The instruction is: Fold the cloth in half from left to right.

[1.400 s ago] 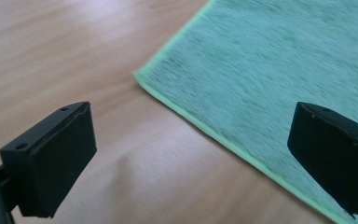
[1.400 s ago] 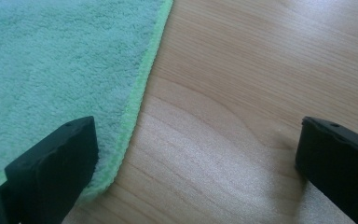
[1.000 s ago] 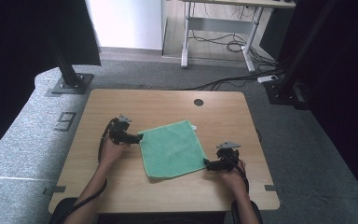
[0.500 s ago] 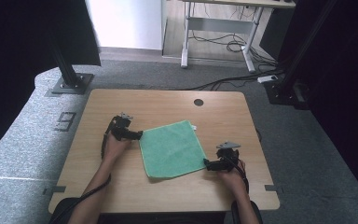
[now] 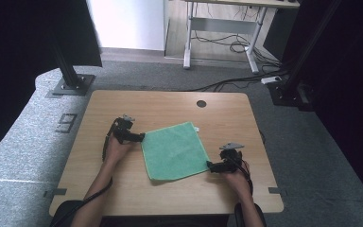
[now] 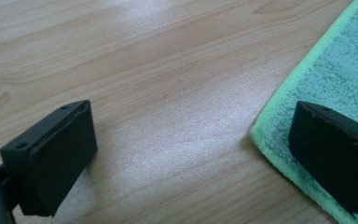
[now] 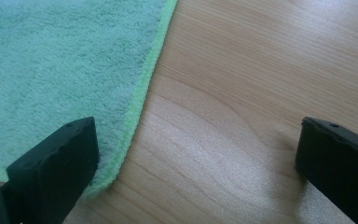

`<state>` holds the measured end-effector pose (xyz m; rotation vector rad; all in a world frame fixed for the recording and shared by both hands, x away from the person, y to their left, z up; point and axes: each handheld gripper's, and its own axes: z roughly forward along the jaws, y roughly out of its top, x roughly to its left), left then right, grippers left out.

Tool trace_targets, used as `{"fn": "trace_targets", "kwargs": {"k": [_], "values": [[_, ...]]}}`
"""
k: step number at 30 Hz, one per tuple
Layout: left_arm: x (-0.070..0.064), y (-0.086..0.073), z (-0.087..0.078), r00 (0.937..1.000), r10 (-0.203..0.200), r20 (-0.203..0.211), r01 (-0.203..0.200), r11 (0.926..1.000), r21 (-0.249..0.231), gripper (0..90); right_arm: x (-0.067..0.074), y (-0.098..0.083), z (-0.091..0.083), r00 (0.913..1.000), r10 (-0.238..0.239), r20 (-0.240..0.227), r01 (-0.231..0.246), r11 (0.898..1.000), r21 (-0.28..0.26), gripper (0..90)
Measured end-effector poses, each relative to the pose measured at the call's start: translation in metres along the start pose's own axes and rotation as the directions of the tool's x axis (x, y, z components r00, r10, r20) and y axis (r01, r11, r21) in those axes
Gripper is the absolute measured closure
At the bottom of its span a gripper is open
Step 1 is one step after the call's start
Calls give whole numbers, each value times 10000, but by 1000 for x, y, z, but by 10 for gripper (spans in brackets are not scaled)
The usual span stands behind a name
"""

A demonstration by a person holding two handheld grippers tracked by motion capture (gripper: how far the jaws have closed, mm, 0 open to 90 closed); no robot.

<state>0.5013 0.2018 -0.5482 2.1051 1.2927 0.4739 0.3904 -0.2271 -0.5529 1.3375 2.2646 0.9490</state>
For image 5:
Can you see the person's left hand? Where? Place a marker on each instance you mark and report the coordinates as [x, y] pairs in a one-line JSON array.
[[115, 153]]

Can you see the dark round table grommet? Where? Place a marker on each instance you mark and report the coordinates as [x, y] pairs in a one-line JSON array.
[[201, 103]]

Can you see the black curtain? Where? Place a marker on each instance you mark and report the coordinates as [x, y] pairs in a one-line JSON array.
[[19, 63], [349, 94]]

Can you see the black metal stand with base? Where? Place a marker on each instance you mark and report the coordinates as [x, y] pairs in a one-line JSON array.
[[291, 91], [72, 83]]

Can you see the white metal desk frame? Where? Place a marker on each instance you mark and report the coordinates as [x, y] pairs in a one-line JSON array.
[[222, 26]]

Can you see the grey tape strip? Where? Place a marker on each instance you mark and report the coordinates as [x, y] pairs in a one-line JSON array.
[[276, 190], [55, 192]]

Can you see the green microfibre cloth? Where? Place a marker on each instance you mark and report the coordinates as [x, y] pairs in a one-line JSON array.
[[175, 151]]

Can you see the person's right hand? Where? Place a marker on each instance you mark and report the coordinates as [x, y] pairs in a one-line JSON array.
[[238, 183]]

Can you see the white power strip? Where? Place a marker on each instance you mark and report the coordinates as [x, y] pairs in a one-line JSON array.
[[271, 79]]

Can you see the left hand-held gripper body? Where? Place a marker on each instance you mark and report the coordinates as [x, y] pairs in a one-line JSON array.
[[121, 129]]

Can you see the dark tape floor marking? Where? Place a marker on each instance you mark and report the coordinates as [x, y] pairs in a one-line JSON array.
[[66, 123]]

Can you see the black box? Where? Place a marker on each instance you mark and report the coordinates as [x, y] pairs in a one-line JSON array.
[[279, 31]]

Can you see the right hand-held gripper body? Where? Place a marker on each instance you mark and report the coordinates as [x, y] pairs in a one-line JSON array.
[[231, 157]]

